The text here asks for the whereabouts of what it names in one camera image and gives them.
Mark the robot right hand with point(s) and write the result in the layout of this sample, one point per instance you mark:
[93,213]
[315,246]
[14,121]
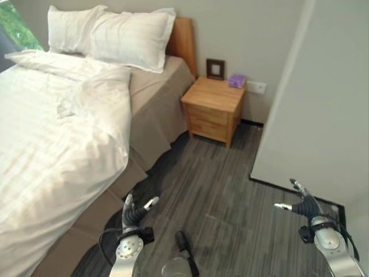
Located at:
[306,205]

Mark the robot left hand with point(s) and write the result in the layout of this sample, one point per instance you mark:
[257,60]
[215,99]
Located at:
[133,214]

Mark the robot right silver arm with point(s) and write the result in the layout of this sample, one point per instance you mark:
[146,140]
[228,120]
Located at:
[334,245]

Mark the dark floor rug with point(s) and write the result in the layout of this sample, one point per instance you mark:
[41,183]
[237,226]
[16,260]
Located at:
[95,251]

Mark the robot silver torso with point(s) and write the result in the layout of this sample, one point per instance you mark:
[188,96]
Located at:
[161,267]

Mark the white duvet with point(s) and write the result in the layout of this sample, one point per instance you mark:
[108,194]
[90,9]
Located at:
[57,127]

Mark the wooden nightstand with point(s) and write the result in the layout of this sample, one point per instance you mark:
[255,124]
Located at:
[214,109]

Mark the purple tissue box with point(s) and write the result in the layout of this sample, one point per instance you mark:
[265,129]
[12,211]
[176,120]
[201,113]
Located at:
[237,80]

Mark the white striped pillow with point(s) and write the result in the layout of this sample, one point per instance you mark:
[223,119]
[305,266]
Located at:
[131,37]
[73,29]

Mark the wooden headboard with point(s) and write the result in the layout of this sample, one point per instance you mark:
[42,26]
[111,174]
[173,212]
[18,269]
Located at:
[183,43]

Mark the window with greenery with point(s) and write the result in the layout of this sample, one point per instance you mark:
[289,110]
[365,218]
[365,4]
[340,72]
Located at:
[17,26]

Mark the white wall outlet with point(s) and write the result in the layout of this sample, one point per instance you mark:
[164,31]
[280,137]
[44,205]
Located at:
[256,87]

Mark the dark brown picture frame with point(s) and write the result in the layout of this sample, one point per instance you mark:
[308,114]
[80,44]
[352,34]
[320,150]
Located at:
[215,69]

